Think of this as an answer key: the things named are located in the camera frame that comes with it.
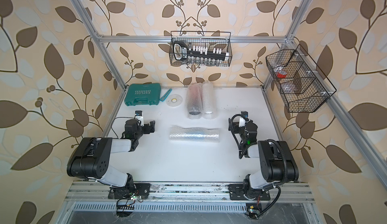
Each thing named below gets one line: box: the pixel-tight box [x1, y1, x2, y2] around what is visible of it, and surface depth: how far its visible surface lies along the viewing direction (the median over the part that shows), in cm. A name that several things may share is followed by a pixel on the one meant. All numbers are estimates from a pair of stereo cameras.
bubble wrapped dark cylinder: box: [185, 82, 204, 120], surface depth 104 cm
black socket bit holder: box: [173, 41, 230, 61], surface depth 84 cm
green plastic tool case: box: [124, 82, 162, 107], surface depth 114 cm
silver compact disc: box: [165, 93, 183, 107], surface depth 114 cm
